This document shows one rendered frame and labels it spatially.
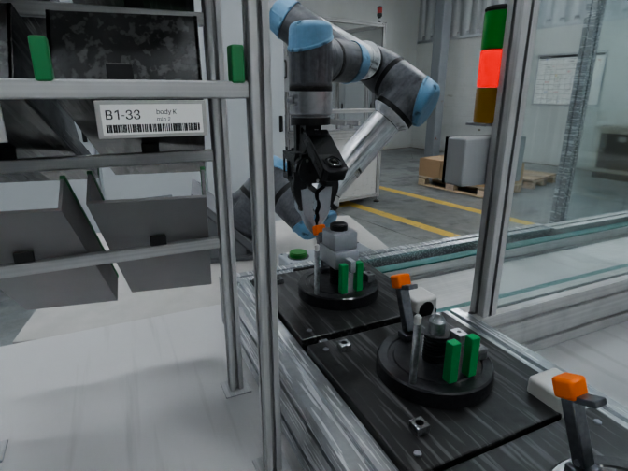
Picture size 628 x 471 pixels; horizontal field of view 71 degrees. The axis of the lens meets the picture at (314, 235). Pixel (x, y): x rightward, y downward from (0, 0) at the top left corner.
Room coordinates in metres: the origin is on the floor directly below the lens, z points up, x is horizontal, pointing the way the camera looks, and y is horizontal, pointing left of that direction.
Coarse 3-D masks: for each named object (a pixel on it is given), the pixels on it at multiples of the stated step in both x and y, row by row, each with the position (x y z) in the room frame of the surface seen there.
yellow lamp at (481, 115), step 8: (480, 88) 0.67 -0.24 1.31; (488, 88) 0.66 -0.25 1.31; (496, 88) 0.65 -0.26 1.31; (480, 96) 0.66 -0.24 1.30; (488, 96) 0.65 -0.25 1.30; (480, 104) 0.66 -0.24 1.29; (488, 104) 0.65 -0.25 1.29; (480, 112) 0.66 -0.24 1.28; (488, 112) 0.65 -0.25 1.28; (480, 120) 0.66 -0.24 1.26; (488, 120) 0.65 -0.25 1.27
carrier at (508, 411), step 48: (384, 336) 0.55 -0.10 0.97; (432, 336) 0.46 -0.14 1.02; (480, 336) 0.55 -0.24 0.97; (336, 384) 0.45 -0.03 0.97; (384, 384) 0.44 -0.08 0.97; (432, 384) 0.42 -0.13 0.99; (480, 384) 0.42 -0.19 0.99; (528, 384) 0.43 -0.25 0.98; (384, 432) 0.36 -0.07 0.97; (432, 432) 0.36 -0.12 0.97; (480, 432) 0.36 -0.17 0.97; (528, 432) 0.37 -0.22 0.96
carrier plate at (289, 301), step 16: (304, 272) 0.79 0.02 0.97; (288, 288) 0.71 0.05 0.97; (384, 288) 0.72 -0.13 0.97; (288, 304) 0.65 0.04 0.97; (304, 304) 0.65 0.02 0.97; (384, 304) 0.65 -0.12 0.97; (288, 320) 0.60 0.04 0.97; (304, 320) 0.60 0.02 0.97; (320, 320) 0.60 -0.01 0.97; (336, 320) 0.60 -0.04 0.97; (352, 320) 0.60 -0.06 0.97; (368, 320) 0.60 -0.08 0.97; (384, 320) 0.60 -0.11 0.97; (400, 320) 0.61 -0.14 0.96; (304, 336) 0.55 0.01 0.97; (320, 336) 0.55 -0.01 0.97; (336, 336) 0.56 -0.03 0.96
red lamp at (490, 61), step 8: (480, 56) 0.67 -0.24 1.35; (488, 56) 0.66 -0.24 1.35; (496, 56) 0.65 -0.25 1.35; (480, 64) 0.67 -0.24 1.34; (488, 64) 0.66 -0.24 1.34; (496, 64) 0.65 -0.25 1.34; (480, 72) 0.67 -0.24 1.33; (488, 72) 0.66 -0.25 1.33; (496, 72) 0.65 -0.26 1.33; (480, 80) 0.67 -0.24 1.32; (488, 80) 0.66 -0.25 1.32; (496, 80) 0.65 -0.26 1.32
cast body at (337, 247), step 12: (324, 228) 0.71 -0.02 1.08; (336, 228) 0.69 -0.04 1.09; (348, 228) 0.70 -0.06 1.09; (324, 240) 0.70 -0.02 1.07; (336, 240) 0.67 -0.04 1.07; (348, 240) 0.68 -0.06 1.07; (324, 252) 0.70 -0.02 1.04; (336, 252) 0.67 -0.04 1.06; (348, 252) 0.67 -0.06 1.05; (336, 264) 0.66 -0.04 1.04; (348, 264) 0.66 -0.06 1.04
